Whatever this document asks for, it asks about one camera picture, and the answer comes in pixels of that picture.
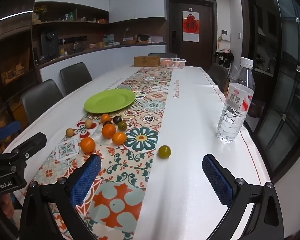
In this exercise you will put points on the small tan round fruit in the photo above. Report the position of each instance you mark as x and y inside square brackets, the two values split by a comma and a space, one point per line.
[88, 123]
[69, 132]

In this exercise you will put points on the glass kettle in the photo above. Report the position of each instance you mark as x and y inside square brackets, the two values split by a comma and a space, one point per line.
[76, 44]

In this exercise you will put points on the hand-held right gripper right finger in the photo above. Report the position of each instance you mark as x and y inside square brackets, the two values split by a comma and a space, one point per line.
[216, 177]

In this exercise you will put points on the white wall control panel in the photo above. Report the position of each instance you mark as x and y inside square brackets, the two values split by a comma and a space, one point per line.
[224, 34]

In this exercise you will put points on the dark purple plum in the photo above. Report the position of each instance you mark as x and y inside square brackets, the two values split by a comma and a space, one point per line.
[117, 119]
[106, 122]

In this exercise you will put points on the white desk lamp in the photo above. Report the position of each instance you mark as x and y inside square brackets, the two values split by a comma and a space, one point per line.
[126, 32]

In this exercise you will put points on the dark bags by door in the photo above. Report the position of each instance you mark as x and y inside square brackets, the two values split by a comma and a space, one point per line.
[223, 56]

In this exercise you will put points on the red and white wall calendar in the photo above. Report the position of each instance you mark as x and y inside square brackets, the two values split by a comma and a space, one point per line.
[190, 26]

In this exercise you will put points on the woven wicker box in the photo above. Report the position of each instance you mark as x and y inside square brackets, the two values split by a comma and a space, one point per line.
[146, 61]

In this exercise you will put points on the green plate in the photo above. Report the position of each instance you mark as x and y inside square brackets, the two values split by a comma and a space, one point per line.
[110, 101]

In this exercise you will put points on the clear plastic water bottle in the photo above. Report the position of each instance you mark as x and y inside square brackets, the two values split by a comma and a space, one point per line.
[233, 105]

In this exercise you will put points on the dark brown door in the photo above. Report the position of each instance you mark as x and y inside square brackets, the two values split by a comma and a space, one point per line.
[205, 30]

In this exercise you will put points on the yellow flower bunch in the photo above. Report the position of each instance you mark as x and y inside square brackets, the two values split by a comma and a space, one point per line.
[40, 9]

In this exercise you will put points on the yellow green round fruit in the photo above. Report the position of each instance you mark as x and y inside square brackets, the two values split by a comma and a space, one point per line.
[164, 151]

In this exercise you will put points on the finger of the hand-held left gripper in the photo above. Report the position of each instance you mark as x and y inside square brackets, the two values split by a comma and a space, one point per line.
[31, 142]
[8, 128]

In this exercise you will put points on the green brown tomato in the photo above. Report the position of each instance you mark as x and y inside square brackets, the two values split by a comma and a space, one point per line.
[122, 126]

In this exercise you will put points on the glass sliding door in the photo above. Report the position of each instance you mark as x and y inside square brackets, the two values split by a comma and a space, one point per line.
[287, 80]

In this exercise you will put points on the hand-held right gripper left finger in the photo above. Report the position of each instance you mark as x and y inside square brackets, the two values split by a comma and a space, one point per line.
[86, 177]

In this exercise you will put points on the white plastic basket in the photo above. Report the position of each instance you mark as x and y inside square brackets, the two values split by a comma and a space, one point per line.
[173, 63]

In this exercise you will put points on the small orange mandarin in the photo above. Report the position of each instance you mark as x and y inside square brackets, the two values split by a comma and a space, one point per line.
[105, 118]

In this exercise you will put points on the white upper cabinets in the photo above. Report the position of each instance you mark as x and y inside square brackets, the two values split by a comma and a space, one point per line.
[135, 2]

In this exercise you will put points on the white floral patterned tablecloth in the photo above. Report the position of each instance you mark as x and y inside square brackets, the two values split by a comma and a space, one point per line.
[190, 130]

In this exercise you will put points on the dark water dispenser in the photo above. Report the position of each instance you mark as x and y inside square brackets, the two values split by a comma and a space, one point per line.
[49, 45]

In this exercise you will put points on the white kitchen counter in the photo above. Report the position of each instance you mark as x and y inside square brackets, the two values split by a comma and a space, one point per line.
[110, 57]

